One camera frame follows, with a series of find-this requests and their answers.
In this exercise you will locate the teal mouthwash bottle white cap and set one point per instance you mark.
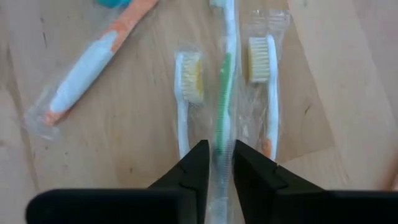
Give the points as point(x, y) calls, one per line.
point(113, 3)

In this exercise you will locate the orange white toothbrush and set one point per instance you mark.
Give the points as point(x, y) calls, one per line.
point(189, 77)
point(273, 102)
point(84, 71)

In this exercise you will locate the green white toothbrush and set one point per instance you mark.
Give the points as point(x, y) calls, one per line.
point(224, 93)

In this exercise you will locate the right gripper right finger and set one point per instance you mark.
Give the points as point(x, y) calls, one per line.
point(295, 205)

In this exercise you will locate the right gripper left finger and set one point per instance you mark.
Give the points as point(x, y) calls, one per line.
point(124, 205)

